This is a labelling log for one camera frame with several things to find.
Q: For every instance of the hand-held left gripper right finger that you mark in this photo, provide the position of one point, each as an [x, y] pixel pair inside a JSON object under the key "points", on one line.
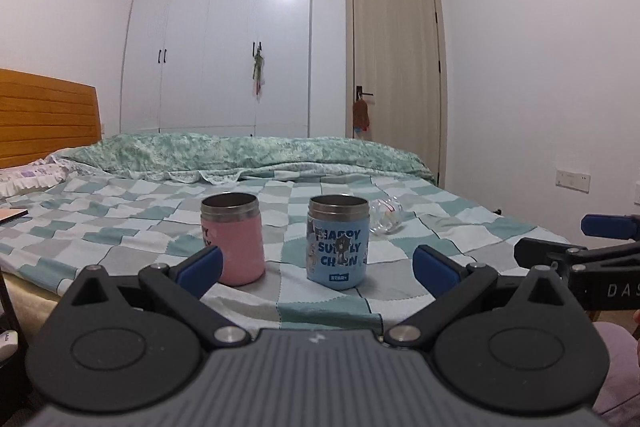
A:
{"points": [[434, 273]]}

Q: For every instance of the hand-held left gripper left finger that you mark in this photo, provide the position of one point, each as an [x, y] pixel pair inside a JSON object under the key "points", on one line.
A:
{"points": [[200, 271]]}

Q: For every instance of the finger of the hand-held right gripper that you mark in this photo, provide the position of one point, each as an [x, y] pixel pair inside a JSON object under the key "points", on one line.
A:
{"points": [[607, 225], [542, 251]]}

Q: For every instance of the clear glass cup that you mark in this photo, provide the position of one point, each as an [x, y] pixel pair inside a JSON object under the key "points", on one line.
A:
{"points": [[386, 216]]}

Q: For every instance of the pink metal cup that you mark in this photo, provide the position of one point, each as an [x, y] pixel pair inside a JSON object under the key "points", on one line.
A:
{"points": [[235, 242]]}

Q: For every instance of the blue printed metal cup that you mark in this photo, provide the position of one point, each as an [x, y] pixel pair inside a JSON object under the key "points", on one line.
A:
{"points": [[337, 247]]}

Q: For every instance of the person's leg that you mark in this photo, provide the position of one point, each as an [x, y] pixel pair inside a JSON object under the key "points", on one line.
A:
{"points": [[620, 372]]}

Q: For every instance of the checkered bed sheet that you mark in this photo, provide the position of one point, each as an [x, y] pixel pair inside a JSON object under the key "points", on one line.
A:
{"points": [[120, 227]]}

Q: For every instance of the green floral duvet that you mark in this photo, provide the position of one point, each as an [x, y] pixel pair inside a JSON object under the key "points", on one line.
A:
{"points": [[260, 152]]}

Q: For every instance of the beige bed base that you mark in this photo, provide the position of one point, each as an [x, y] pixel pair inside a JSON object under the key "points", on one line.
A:
{"points": [[27, 307]]}

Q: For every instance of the flat book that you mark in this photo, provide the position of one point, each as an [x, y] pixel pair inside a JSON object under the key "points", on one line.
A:
{"points": [[11, 215]]}

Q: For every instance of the floral pillow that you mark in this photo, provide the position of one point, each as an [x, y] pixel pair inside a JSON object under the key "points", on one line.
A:
{"points": [[27, 174]]}

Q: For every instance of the beige wooden door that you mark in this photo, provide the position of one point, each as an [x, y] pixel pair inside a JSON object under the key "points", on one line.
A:
{"points": [[395, 72]]}

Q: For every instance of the green tassel ornament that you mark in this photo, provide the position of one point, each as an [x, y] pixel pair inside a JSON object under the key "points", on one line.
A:
{"points": [[258, 69]]}

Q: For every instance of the wooden headboard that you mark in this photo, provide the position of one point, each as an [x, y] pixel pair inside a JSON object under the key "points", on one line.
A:
{"points": [[45, 117]]}

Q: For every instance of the white wardrobe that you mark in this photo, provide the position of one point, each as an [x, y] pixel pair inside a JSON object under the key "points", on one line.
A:
{"points": [[210, 42]]}

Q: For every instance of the white wall socket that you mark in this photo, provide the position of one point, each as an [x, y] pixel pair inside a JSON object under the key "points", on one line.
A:
{"points": [[573, 181], [637, 193]]}

